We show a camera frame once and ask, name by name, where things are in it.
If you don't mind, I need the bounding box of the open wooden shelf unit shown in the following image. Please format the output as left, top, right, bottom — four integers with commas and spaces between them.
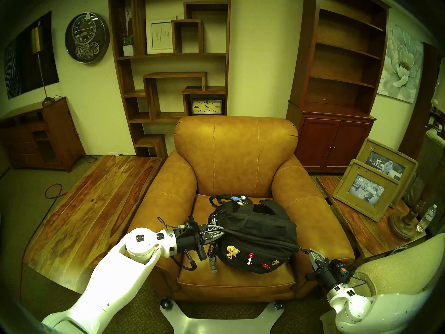
108, 0, 232, 160

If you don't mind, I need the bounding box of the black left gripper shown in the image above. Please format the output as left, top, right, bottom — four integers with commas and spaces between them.
173, 217, 225, 261

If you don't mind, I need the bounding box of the grey upholstered chair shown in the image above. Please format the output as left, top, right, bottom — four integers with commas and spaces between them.
405, 128, 445, 212

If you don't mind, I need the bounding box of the white framed certificate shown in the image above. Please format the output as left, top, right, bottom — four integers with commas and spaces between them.
146, 17, 178, 55

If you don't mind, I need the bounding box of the beige fabric armchair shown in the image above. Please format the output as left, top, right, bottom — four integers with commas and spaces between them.
351, 232, 445, 323

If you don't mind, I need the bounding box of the round black wall clock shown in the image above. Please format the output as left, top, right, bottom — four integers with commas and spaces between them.
65, 12, 110, 64

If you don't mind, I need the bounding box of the striped lanyard with carabiner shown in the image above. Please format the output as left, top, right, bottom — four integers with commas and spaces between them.
208, 243, 219, 273

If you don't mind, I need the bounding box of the white flower painting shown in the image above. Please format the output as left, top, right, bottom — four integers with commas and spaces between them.
377, 22, 424, 104

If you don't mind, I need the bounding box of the cherry wood bookcase hutch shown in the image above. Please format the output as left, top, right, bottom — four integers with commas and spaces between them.
286, 0, 391, 174

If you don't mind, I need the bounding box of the small potted plant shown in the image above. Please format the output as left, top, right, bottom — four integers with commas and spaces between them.
120, 10, 137, 57

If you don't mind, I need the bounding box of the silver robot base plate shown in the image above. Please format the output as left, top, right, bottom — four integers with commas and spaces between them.
160, 300, 284, 334

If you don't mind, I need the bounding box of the tan leather armchair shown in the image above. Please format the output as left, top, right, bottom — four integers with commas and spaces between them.
120, 115, 356, 302

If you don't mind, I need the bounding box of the large rustic photo frame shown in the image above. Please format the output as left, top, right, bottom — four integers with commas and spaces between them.
355, 138, 419, 208

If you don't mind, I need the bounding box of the turned wood table lamp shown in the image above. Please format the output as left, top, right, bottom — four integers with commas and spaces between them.
389, 57, 445, 241

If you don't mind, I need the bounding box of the red floor cable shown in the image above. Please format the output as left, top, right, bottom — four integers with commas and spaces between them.
19, 183, 65, 292

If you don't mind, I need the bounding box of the striped wood coffee table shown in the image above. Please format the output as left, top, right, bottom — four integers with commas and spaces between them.
23, 155, 164, 295

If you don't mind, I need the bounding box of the dark wooden post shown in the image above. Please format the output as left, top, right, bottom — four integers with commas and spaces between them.
398, 43, 442, 160

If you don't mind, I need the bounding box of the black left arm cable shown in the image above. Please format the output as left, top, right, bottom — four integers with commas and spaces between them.
157, 217, 197, 271

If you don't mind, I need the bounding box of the dark wood media cabinet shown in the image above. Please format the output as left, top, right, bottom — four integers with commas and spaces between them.
0, 97, 87, 173

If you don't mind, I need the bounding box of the dark zebra wall picture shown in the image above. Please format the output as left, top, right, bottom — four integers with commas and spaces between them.
3, 10, 60, 100

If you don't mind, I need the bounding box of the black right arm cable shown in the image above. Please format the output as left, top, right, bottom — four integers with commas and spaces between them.
342, 267, 367, 288

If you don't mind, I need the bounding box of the clear plastic water bottle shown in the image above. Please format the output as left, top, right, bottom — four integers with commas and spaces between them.
416, 204, 437, 233

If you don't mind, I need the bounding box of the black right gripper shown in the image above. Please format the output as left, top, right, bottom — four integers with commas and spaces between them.
306, 250, 349, 292

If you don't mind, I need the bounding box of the small rustic photo frame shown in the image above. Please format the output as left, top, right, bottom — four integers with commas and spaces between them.
333, 159, 400, 222

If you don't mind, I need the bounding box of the rectangular mantel clock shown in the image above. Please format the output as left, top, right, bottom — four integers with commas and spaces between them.
191, 99, 224, 115

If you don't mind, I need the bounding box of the striped wood side table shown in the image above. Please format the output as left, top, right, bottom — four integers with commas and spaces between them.
316, 175, 427, 264

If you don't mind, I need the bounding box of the gold shade floor lamp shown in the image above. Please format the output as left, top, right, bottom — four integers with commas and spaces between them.
31, 25, 56, 106

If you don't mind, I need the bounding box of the black zipper backpack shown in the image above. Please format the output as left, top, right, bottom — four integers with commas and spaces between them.
202, 194, 301, 275

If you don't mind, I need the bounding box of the dark bookcase with small frames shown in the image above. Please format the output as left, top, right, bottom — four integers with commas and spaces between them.
429, 105, 445, 134

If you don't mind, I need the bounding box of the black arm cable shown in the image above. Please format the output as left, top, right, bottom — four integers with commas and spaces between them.
342, 267, 367, 288
157, 217, 197, 271

